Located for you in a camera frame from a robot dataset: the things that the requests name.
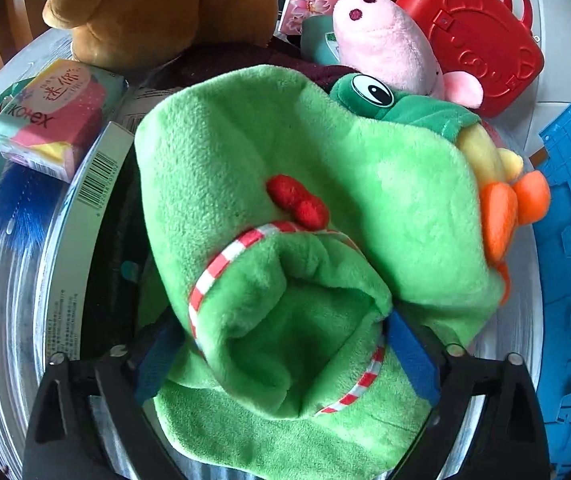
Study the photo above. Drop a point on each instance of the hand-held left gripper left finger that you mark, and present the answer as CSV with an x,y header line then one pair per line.
x,y
154,362

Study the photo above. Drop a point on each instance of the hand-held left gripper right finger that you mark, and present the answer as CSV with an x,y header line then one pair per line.
x,y
415,360

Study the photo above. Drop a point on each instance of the yellow duck plush green hood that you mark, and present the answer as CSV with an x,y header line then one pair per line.
x,y
275,200

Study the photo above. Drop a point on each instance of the white box with barcode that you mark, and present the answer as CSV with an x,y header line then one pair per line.
x,y
102,170

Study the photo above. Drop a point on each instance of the blue bristle brush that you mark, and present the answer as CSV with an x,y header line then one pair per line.
x,y
25,210

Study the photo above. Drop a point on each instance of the colourful sanitary pad packet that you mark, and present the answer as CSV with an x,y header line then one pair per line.
x,y
50,115

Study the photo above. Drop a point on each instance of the maroon towel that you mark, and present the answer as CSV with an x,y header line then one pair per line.
x,y
225,60

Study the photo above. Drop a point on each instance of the pink pig plush with glasses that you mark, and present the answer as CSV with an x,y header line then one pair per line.
x,y
385,40

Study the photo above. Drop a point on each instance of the red plastic carry case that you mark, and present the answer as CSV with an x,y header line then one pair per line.
x,y
475,40

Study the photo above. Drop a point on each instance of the brown teddy bear plush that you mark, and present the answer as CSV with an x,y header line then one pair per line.
x,y
155,15

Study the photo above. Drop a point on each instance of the pink flower tissue pack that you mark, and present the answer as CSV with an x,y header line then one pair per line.
x,y
305,7

